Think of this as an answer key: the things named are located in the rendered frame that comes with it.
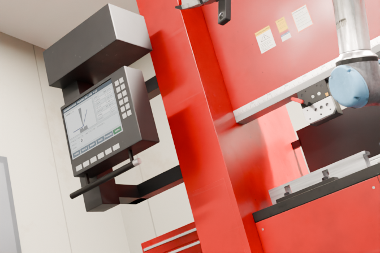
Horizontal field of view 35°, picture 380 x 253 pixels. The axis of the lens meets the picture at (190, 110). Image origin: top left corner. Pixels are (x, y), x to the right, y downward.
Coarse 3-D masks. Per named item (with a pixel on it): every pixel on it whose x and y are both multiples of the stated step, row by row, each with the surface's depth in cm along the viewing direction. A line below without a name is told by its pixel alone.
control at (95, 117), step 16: (96, 96) 276; (112, 96) 269; (64, 112) 288; (80, 112) 281; (96, 112) 274; (112, 112) 268; (80, 128) 280; (96, 128) 273; (112, 128) 267; (80, 144) 278; (96, 144) 272
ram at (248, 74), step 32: (256, 0) 300; (288, 0) 289; (320, 0) 279; (224, 32) 309; (256, 32) 298; (320, 32) 276; (224, 64) 306; (256, 64) 295; (288, 64) 284; (320, 64) 274; (256, 96) 292; (288, 96) 282
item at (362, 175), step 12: (372, 168) 242; (336, 180) 250; (348, 180) 247; (360, 180) 244; (312, 192) 256; (324, 192) 253; (276, 204) 266; (288, 204) 262; (300, 204) 259; (264, 216) 268
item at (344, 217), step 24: (336, 192) 249; (360, 192) 243; (288, 216) 261; (312, 216) 254; (336, 216) 248; (360, 216) 242; (264, 240) 267; (288, 240) 260; (312, 240) 253; (336, 240) 247; (360, 240) 241
